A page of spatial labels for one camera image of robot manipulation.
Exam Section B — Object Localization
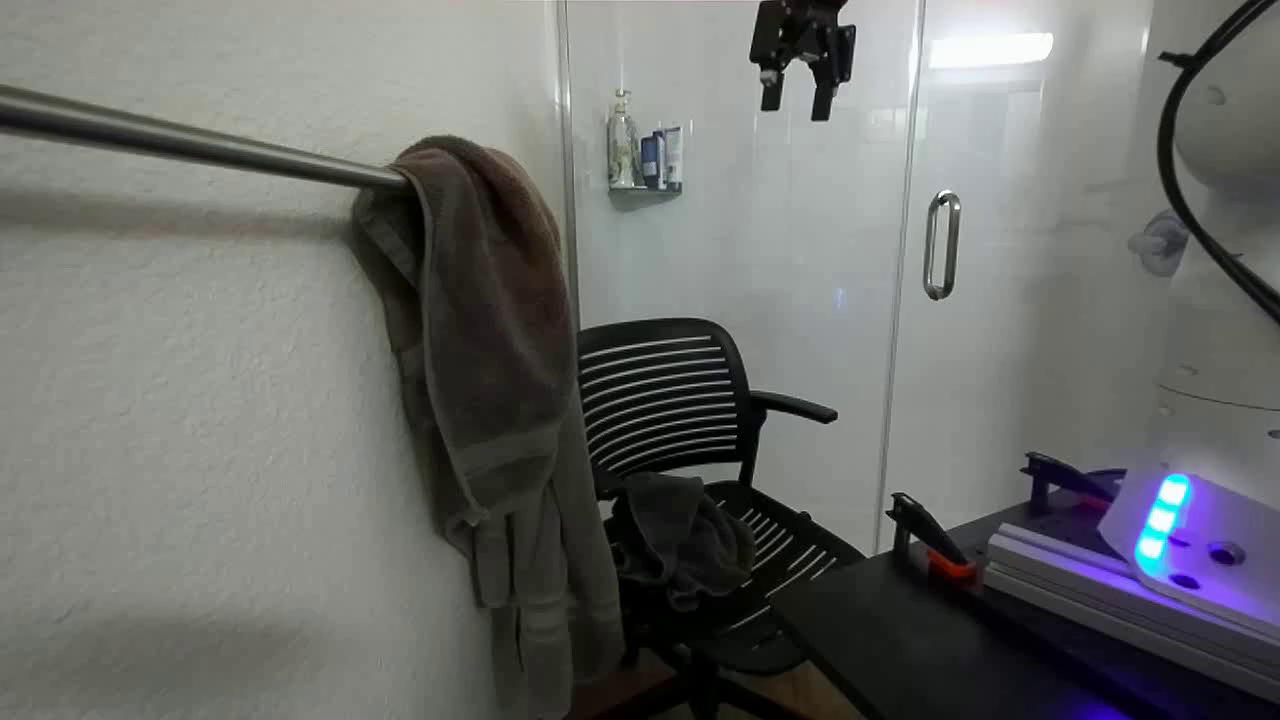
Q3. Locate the glass shower door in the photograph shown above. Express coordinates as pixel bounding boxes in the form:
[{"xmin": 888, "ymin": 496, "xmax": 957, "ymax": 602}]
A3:
[{"xmin": 874, "ymin": 0, "xmax": 1168, "ymax": 552}]

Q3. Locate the fixed glass shower panel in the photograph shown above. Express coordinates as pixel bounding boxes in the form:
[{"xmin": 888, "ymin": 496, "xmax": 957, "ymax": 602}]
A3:
[{"xmin": 557, "ymin": 0, "xmax": 929, "ymax": 552}]

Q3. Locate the chrome shower door handle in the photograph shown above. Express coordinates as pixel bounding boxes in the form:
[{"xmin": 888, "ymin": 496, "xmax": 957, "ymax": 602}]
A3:
[{"xmin": 920, "ymin": 188, "xmax": 963, "ymax": 304}]

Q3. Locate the metal towel bar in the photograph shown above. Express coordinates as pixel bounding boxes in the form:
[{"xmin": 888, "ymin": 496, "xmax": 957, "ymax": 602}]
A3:
[{"xmin": 0, "ymin": 84, "xmax": 413, "ymax": 192}]

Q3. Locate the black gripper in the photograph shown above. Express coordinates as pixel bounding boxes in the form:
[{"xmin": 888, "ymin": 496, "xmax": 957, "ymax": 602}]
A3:
[{"xmin": 745, "ymin": 0, "xmax": 862, "ymax": 125}]

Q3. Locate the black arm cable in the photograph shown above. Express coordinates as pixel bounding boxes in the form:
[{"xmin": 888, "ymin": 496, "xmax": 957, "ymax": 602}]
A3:
[{"xmin": 1154, "ymin": 0, "xmax": 1280, "ymax": 330}]

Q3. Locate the black mesh office chair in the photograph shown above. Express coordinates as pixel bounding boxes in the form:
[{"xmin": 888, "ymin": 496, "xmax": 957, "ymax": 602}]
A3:
[{"xmin": 571, "ymin": 318, "xmax": 874, "ymax": 720}]

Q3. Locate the device with blue lights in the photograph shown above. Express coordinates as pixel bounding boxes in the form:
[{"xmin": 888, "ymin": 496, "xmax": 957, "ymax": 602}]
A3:
[{"xmin": 978, "ymin": 517, "xmax": 1280, "ymax": 708}]

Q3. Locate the blue tube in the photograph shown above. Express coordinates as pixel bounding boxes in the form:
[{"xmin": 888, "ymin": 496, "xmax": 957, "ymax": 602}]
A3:
[{"xmin": 635, "ymin": 127, "xmax": 668, "ymax": 192}]

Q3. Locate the clear plastic wall hook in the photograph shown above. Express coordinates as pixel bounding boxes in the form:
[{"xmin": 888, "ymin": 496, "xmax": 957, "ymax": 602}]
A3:
[{"xmin": 1124, "ymin": 210, "xmax": 1193, "ymax": 279}]

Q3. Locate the shower wall shelf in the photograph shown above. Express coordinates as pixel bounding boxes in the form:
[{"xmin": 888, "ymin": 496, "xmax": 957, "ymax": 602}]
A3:
[{"xmin": 605, "ymin": 179, "xmax": 689, "ymax": 212}]

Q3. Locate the dark grey towel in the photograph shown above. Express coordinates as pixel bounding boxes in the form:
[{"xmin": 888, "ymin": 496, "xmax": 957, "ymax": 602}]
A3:
[{"xmin": 605, "ymin": 473, "xmax": 759, "ymax": 607}]

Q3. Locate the white tube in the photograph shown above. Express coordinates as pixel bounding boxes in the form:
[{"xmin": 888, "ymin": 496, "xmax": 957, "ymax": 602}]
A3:
[{"xmin": 657, "ymin": 125, "xmax": 689, "ymax": 192}]

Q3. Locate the brown towel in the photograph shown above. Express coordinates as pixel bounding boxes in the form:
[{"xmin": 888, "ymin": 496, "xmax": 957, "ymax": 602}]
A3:
[{"xmin": 393, "ymin": 134, "xmax": 634, "ymax": 720}]

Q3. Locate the red and black clamp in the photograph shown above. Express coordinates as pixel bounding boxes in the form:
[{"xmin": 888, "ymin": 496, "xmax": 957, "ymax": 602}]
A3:
[{"xmin": 883, "ymin": 487, "xmax": 989, "ymax": 591}]

